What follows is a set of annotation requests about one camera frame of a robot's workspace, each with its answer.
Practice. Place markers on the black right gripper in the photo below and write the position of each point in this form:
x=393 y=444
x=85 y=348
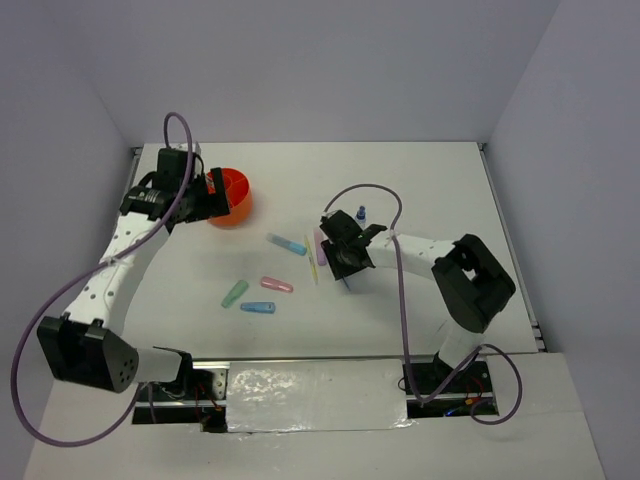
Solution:
x=338 y=268

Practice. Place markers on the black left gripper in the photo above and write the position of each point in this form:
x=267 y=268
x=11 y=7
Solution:
x=212 y=205

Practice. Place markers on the yellow thin highlighter pen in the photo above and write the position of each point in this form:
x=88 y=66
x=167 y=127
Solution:
x=311 y=260

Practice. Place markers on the blue highlighter marker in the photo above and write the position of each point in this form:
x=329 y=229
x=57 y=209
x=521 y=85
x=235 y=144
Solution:
x=287 y=244

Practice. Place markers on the pink transparent cap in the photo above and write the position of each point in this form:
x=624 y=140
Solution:
x=276 y=285

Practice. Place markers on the green transparent cap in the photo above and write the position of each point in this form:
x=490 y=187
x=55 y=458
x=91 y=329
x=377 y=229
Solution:
x=236 y=292

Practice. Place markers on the blue transparent cap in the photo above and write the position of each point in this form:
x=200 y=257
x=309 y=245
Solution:
x=258 y=307

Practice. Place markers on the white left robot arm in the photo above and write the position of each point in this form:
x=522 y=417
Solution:
x=85 y=345

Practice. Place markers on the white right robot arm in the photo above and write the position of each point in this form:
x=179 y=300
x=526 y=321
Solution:
x=472 y=283

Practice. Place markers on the purple pink highlighter marker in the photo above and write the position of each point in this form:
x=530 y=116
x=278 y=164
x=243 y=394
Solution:
x=320 y=254

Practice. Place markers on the orange round pen holder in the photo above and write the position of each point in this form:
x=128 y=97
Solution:
x=239 y=196

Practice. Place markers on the small glue bottle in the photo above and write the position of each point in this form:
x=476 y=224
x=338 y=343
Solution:
x=360 y=216

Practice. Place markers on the silver tape panel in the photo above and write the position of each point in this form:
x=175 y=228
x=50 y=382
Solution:
x=315 y=396

